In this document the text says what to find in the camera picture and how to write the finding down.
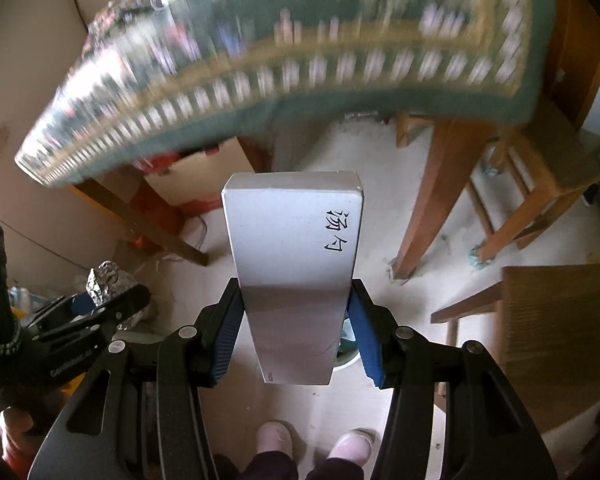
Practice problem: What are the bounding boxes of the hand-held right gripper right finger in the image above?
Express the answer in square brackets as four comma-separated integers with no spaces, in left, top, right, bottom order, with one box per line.
[347,279,553,480]

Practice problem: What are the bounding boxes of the wooden table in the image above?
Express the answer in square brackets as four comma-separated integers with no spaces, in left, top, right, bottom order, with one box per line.
[70,110,600,281]

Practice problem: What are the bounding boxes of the dark wooden door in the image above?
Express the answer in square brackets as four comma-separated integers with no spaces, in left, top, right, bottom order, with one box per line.
[545,0,600,131]

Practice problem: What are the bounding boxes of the person's left hand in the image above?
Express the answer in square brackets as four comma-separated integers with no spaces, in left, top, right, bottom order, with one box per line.
[0,390,63,461]

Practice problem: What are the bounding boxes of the person's left forearm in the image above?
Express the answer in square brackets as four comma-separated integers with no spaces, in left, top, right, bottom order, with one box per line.
[0,430,46,480]

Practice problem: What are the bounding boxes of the foil ball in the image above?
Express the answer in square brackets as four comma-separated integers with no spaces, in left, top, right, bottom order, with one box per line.
[86,259,153,332]

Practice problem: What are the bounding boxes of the floral green tablecloth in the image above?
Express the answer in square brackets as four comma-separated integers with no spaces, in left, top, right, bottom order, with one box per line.
[14,0,556,188]

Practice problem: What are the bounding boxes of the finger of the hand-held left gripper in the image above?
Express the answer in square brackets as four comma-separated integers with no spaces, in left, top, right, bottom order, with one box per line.
[37,284,152,343]
[30,296,92,326]

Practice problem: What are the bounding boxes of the wooden chair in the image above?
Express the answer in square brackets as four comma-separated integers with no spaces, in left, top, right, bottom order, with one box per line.
[395,95,600,266]
[430,262,600,433]

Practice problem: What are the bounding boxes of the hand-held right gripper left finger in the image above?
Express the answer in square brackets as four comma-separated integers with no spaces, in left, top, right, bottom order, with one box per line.
[27,279,243,480]

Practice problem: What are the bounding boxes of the white cardboard box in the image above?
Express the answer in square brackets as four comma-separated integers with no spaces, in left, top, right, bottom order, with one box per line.
[221,170,366,387]

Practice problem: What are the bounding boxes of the pink slipper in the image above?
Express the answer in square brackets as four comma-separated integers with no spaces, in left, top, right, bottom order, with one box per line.
[327,429,374,466]
[257,421,295,461]

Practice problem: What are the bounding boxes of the beige cardboard panel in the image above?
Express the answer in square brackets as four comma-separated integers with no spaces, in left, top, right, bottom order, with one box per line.
[125,135,261,211]

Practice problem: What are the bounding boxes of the person's purple trousers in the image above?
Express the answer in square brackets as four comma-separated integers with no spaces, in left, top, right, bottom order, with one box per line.
[212,452,366,480]

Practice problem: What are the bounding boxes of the white bowl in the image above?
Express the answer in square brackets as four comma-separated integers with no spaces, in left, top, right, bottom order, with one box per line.
[332,310,376,371]

